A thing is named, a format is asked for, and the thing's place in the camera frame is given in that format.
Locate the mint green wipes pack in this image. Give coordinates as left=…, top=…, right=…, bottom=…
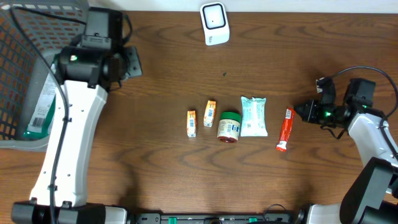
left=241, top=96, right=268, bottom=137

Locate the white barcode scanner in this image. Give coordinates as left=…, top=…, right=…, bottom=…
left=200, top=2, right=230, bottom=46

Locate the orange tissue pack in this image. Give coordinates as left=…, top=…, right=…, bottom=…
left=187, top=111, right=197, bottom=138
left=203, top=100, right=216, bottom=128

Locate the grey plastic basket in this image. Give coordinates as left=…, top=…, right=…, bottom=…
left=1, top=0, right=89, bottom=152

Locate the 3M comfort grip gloves pack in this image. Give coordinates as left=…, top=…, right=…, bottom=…
left=23, top=73, right=57, bottom=140

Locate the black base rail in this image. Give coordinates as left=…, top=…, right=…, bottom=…
left=131, top=212, right=296, bottom=224

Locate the red coffee stick sachet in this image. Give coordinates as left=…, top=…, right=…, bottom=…
left=276, top=108, right=295, bottom=152

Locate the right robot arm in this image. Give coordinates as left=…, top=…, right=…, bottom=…
left=294, top=77, right=397, bottom=223

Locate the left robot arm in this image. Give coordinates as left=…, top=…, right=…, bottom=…
left=11, top=7, right=142, bottom=224

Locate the green-lid seasoning jar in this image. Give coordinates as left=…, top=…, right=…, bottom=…
left=217, top=111, right=241, bottom=143

